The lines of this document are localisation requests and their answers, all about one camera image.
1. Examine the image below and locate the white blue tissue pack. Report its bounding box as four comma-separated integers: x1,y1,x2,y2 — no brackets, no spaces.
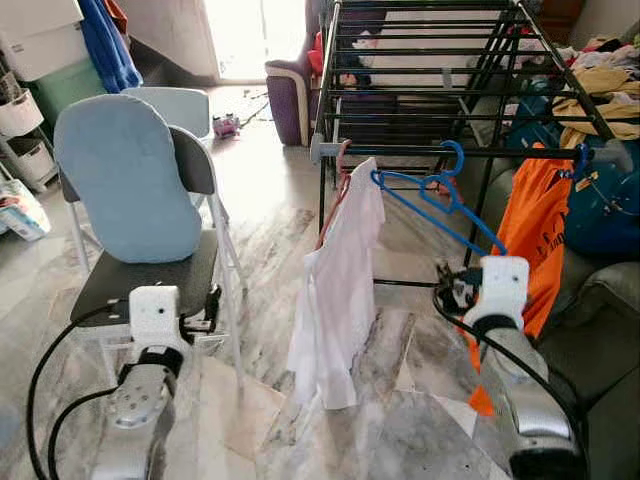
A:
0,178,51,243

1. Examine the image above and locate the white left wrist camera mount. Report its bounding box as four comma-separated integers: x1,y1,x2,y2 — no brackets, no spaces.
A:
128,285,186,351

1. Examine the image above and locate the pink hanger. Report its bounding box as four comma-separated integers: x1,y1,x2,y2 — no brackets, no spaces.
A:
315,140,356,251

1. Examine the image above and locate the black metal drying rack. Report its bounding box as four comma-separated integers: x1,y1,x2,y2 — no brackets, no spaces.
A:
310,0,636,291

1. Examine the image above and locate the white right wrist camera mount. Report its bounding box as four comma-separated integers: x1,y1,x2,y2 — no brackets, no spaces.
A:
470,256,531,331

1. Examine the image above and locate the light blue cushion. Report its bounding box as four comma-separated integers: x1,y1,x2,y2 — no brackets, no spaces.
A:
55,95,204,264

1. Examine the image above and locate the green leather sofa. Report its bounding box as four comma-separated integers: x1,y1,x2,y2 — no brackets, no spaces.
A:
470,160,640,480

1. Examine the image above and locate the white shirt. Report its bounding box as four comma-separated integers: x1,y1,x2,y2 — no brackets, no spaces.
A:
288,157,386,411

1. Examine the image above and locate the red cloth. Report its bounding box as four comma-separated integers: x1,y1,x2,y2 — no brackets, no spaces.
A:
308,30,326,76

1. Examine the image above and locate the green storage box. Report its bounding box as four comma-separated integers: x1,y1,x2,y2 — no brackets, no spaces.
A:
30,55,109,126

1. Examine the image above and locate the small pink toy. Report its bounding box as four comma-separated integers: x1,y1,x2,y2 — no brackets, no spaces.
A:
212,113,241,139

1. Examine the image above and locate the orange shirt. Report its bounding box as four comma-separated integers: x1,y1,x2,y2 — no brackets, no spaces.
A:
462,155,576,416

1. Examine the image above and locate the beige yellow garment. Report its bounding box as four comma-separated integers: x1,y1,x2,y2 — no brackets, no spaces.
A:
552,65,640,151

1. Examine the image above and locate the purple armchair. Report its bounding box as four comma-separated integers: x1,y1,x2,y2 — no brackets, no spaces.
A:
265,30,336,148

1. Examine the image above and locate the white storage box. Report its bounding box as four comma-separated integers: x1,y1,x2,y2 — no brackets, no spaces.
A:
0,0,89,83

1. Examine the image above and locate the white bucket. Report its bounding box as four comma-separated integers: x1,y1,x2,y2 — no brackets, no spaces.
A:
5,135,59,186
0,88,46,139

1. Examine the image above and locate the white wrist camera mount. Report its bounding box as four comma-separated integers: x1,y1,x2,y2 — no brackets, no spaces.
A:
128,285,186,351
470,256,531,331

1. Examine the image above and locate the pale blue plastic chair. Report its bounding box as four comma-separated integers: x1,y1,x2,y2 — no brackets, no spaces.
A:
120,86,213,141

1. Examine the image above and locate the blue hanging towel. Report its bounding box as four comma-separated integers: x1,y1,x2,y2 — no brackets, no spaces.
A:
78,0,143,94

